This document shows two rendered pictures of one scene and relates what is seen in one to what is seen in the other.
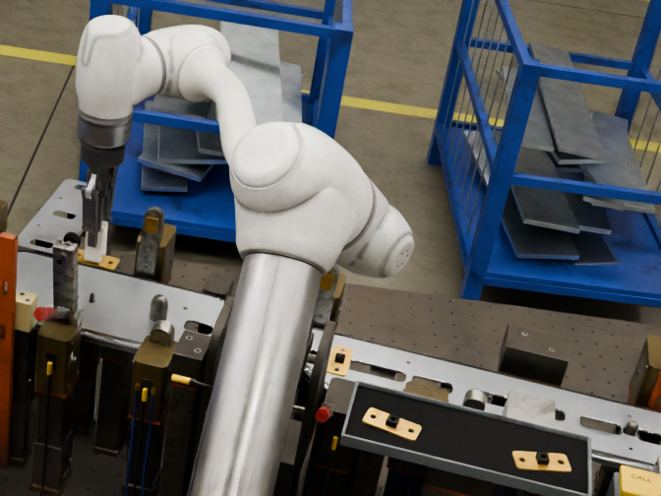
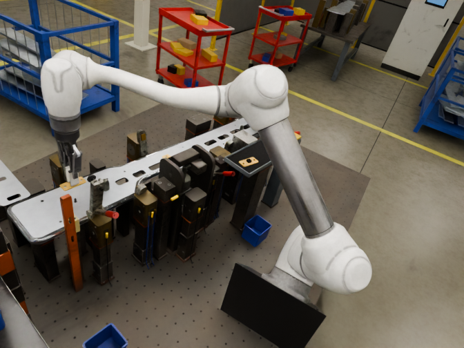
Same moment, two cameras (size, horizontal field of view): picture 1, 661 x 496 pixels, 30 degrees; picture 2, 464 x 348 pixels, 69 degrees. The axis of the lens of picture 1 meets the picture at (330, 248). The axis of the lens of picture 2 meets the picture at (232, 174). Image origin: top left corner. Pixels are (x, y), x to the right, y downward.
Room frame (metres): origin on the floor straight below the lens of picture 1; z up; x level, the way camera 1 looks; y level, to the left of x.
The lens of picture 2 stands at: (0.95, 0.93, 1.98)
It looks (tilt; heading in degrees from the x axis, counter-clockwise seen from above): 37 degrees down; 298
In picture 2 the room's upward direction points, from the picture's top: 14 degrees clockwise
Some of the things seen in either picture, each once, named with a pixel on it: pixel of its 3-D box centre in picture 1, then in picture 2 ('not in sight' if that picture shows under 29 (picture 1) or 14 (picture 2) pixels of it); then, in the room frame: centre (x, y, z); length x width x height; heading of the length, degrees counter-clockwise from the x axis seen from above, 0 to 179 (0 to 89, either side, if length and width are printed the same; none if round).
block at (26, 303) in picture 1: (21, 381); (76, 252); (1.73, 0.50, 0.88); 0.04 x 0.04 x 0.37; 85
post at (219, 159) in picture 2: (362, 493); (213, 192); (1.58, -0.13, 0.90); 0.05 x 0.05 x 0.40; 85
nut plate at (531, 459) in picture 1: (542, 459); not in sight; (1.43, -0.36, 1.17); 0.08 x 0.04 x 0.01; 101
